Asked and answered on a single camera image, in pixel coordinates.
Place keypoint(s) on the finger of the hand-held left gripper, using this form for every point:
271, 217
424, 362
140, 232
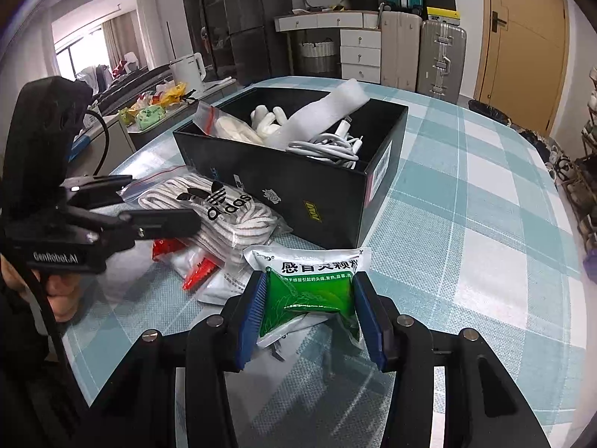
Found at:
93, 185
163, 224

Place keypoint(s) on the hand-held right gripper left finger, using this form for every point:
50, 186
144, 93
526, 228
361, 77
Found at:
249, 317

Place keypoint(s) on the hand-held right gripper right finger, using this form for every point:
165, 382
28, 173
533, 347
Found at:
373, 322

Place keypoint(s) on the green white medicine packet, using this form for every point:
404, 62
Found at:
308, 294

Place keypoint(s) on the white shoelaces printed zip bag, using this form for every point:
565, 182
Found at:
233, 224

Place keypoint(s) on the cream shoelaces zip bag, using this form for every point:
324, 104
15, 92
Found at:
228, 128

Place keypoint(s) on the black shoe box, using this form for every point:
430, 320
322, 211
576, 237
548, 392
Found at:
303, 205

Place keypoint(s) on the white foam wrap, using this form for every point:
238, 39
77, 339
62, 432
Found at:
322, 107

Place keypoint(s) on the person's left forearm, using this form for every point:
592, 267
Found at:
23, 382

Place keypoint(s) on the person's left hand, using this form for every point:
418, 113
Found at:
58, 296

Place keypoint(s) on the white plastic packet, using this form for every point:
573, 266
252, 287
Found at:
224, 284

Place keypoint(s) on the red white packet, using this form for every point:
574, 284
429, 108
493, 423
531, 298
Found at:
186, 261

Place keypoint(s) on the green snack packet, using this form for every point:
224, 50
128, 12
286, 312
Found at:
150, 117

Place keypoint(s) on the black ribbed object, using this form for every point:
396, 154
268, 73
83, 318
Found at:
135, 81

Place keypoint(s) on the yellow snack packet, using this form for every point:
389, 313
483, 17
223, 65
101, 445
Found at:
172, 93

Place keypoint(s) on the beige window curtain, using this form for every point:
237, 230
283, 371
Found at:
123, 37

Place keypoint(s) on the white electric kettle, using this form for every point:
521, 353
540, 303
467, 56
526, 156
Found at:
186, 72

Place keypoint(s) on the dark glass cabinet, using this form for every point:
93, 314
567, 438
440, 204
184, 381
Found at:
200, 32

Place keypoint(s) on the grey refrigerator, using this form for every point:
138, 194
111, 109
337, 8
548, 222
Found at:
256, 32

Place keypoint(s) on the purple bag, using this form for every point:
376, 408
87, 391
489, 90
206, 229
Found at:
591, 268

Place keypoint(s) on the white grey laundry basket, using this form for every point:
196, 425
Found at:
317, 58

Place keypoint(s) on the group of shoes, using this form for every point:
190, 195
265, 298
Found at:
559, 158

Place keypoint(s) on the white desk with drawers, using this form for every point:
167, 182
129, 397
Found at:
359, 46

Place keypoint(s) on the silver suitcase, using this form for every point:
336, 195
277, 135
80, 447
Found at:
440, 60

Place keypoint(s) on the beige suitcase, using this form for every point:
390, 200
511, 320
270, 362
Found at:
401, 51

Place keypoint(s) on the tan wooden door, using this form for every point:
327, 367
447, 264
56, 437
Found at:
527, 46

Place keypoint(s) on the yellow black shoebox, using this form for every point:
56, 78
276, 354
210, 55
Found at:
442, 14

